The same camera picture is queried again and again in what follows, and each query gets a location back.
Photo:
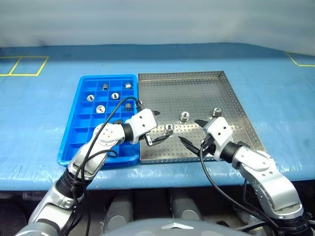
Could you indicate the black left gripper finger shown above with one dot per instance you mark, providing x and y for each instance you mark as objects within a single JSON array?
[
  {"x": 156, "y": 113},
  {"x": 159, "y": 139}
]

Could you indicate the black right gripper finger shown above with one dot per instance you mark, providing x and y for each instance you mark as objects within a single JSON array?
[
  {"x": 201, "y": 123},
  {"x": 189, "y": 145}
]

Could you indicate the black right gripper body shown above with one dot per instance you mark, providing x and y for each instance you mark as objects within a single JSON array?
[{"x": 208, "y": 145}]

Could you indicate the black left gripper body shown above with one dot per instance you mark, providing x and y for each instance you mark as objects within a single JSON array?
[{"x": 148, "y": 139}]

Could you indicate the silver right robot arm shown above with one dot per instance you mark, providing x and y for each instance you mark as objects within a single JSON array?
[{"x": 265, "y": 172}]

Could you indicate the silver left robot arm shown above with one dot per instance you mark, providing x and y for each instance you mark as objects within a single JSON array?
[{"x": 93, "y": 157}]

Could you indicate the blue compartment tray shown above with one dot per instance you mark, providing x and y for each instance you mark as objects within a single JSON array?
[{"x": 73, "y": 137}]

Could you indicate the metal nut centre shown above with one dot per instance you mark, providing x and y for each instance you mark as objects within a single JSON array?
[{"x": 184, "y": 115}]

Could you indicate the metal nut right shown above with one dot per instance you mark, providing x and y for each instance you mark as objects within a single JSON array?
[{"x": 217, "y": 111}]

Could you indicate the perforated stainless steel tray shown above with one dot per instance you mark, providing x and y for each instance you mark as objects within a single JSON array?
[{"x": 197, "y": 93}]

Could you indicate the metal nut in tray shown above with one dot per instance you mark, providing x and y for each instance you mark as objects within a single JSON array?
[
  {"x": 105, "y": 86},
  {"x": 100, "y": 109},
  {"x": 128, "y": 85},
  {"x": 115, "y": 95},
  {"x": 90, "y": 97}
]

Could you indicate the grey rounded shape under table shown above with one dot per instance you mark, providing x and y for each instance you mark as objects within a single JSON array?
[
  {"x": 120, "y": 211},
  {"x": 185, "y": 209}
]

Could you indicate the grey robot torso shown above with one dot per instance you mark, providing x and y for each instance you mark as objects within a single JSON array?
[{"x": 172, "y": 228}]

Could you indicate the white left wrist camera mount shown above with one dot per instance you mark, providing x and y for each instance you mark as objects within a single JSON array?
[{"x": 142, "y": 123}]

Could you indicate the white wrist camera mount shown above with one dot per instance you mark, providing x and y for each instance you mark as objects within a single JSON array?
[
  {"x": 220, "y": 132},
  {"x": 142, "y": 123}
]

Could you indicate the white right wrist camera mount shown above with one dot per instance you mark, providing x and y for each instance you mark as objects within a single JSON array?
[{"x": 220, "y": 132}]

